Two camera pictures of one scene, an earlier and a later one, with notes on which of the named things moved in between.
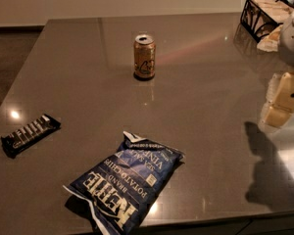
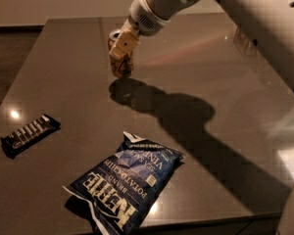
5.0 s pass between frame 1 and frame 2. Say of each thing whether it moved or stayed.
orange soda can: moved
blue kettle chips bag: stayed
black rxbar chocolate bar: stayed
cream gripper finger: moved
